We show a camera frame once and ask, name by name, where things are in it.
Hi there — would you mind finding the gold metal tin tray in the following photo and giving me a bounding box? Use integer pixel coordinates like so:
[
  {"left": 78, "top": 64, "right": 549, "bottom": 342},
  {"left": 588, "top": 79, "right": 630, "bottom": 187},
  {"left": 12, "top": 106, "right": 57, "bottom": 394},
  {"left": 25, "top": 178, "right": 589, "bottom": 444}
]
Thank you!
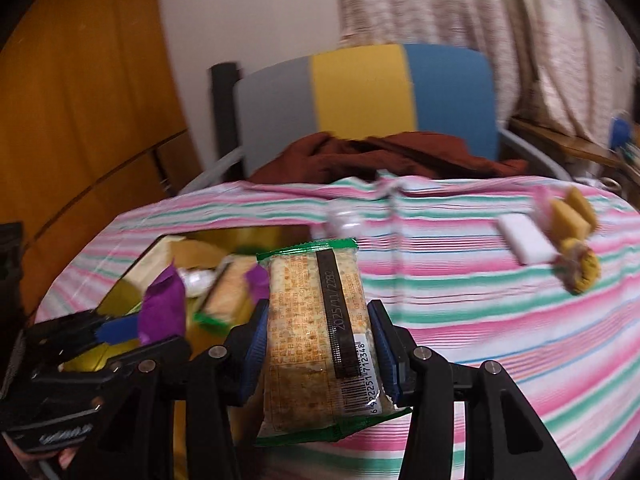
[{"left": 62, "top": 225, "right": 326, "bottom": 373}]

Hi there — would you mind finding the wooden side desk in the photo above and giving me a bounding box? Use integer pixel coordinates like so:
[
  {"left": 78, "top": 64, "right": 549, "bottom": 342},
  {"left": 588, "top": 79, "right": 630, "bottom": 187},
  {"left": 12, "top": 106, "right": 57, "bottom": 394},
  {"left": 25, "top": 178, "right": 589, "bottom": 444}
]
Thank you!
[{"left": 510, "top": 117, "right": 640, "bottom": 176}]

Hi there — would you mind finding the grey yellow blue chair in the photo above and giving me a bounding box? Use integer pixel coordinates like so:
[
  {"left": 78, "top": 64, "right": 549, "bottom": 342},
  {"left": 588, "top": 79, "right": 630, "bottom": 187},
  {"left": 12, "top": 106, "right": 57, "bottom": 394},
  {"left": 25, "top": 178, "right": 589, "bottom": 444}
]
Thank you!
[{"left": 177, "top": 44, "right": 573, "bottom": 196}]

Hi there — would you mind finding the purple candy wrapper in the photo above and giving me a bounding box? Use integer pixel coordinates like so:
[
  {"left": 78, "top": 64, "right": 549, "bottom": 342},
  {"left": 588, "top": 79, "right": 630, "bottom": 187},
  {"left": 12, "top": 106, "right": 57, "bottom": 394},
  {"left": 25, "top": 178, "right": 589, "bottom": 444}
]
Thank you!
[
  {"left": 137, "top": 265, "right": 188, "bottom": 346},
  {"left": 245, "top": 265, "right": 271, "bottom": 301}
]

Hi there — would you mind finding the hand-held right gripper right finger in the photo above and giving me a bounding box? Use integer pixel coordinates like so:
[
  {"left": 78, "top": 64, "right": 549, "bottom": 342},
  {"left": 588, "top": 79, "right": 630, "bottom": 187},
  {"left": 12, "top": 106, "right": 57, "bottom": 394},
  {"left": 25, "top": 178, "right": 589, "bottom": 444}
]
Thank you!
[{"left": 367, "top": 300, "right": 576, "bottom": 480}]

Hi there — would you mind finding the blue round desk fan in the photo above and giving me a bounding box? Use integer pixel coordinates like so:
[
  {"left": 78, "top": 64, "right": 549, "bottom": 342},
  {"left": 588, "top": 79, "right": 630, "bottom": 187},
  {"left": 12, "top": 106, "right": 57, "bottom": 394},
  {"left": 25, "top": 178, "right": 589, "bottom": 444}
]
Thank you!
[{"left": 610, "top": 117, "right": 633, "bottom": 151}]

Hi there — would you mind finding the wooden wardrobe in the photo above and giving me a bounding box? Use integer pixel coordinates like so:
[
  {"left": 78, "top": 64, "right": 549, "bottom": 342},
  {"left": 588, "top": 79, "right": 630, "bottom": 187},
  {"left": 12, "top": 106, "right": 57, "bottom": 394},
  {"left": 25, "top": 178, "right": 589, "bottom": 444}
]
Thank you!
[{"left": 0, "top": 0, "right": 203, "bottom": 311}]

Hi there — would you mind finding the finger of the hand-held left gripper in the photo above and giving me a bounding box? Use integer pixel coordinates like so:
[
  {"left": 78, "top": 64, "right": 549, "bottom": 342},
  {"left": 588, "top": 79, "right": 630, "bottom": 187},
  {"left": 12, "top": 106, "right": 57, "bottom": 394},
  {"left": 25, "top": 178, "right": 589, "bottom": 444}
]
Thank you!
[
  {"left": 22, "top": 310, "right": 146, "bottom": 361},
  {"left": 30, "top": 335, "right": 192, "bottom": 386}
]

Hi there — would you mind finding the yellow wrapped snack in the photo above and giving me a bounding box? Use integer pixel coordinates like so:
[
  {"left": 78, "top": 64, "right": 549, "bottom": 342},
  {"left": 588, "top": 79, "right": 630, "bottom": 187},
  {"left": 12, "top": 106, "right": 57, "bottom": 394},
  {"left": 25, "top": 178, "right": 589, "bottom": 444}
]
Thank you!
[{"left": 557, "top": 239, "right": 601, "bottom": 296}]

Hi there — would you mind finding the red-brown jacket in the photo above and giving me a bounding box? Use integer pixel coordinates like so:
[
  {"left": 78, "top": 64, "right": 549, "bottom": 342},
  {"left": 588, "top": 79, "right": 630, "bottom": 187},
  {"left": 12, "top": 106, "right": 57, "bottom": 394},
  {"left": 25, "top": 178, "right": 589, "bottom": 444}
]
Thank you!
[{"left": 250, "top": 131, "right": 528, "bottom": 183}]

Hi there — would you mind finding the yellow sponge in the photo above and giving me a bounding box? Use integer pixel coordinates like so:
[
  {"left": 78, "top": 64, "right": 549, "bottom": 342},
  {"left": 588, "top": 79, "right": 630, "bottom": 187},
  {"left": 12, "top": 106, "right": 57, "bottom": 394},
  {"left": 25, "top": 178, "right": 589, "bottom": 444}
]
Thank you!
[
  {"left": 565, "top": 187, "right": 598, "bottom": 235},
  {"left": 550, "top": 199, "right": 590, "bottom": 241}
]

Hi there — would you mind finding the clear plastic candy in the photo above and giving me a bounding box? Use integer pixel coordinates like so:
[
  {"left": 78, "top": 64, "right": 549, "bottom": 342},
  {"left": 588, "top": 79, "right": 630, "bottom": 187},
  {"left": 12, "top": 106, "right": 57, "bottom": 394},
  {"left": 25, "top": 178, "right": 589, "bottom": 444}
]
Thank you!
[{"left": 325, "top": 210, "right": 363, "bottom": 241}]

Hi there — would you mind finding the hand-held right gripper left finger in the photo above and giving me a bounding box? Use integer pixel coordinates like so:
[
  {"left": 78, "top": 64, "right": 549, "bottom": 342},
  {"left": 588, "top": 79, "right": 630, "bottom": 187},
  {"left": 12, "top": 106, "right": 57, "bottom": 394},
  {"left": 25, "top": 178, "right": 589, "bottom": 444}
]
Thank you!
[{"left": 70, "top": 299, "right": 271, "bottom": 480}]

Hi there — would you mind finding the patterned beige curtain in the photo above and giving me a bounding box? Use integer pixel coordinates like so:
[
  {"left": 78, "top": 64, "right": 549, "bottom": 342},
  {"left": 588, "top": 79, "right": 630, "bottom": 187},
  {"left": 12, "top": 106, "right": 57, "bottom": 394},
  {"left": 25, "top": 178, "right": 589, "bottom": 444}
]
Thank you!
[{"left": 335, "top": 0, "right": 640, "bottom": 146}]

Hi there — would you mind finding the green edged cracker packet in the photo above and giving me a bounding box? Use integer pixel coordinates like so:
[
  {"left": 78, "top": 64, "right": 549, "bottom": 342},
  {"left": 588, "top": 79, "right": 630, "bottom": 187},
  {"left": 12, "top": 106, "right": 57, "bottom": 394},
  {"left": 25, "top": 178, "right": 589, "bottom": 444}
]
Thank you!
[
  {"left": 194, "top": 255, "right": 261, "bottom": 331},
  {"left": 254, "top": 239, "right": 413, "bottom": 448}
]

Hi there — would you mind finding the pink green striped tablecloth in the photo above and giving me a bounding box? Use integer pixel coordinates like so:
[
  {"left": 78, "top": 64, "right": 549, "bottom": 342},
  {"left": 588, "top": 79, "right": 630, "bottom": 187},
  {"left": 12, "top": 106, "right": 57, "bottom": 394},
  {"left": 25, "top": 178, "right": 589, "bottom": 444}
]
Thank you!
[{"left": 35, "top": 175, "right": 640, "bottom": 480}]

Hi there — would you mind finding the white rectangular packet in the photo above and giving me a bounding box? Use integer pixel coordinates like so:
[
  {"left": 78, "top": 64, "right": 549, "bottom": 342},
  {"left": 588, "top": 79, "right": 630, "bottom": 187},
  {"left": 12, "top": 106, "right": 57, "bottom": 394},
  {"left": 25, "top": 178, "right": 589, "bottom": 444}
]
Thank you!
[{"left": 497, "top": 214, "right": 561, "bottom": 266}]

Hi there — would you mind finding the white wrapped candy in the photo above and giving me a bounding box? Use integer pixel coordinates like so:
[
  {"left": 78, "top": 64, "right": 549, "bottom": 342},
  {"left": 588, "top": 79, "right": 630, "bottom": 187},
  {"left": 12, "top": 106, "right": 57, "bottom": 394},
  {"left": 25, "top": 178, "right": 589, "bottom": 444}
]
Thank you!
[{"left": 177, "top": 267, "right": 223, "bottom": 293}]

